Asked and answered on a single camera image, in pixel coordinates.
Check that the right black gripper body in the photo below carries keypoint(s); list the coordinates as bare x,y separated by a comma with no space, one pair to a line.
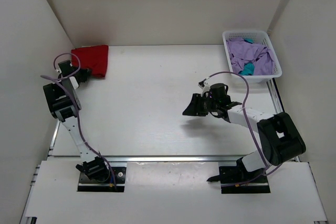
212,105

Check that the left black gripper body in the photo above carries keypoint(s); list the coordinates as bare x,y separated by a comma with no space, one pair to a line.
83,74

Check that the red t shirt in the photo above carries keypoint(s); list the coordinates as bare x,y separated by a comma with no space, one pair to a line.
94,58

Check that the purple t shirt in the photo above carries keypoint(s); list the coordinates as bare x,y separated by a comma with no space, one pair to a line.
242,52

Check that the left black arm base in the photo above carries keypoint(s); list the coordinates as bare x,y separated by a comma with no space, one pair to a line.
101,183

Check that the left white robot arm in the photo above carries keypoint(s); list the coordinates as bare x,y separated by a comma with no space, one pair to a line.
64,105

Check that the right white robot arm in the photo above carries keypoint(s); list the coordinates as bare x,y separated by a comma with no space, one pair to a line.
278,141

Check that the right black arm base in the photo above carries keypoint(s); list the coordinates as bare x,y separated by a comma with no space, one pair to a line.
238,180

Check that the teal t shirt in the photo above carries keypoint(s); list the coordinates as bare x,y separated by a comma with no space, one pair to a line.
248,70

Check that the white plastic basket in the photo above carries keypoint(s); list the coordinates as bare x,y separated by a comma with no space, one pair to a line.
253,36

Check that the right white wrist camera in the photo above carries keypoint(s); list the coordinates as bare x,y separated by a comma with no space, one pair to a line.
204,86

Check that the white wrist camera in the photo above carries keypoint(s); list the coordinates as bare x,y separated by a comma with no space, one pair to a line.
204,86
58,71

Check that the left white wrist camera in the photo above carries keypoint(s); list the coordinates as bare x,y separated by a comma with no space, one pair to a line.
58,71

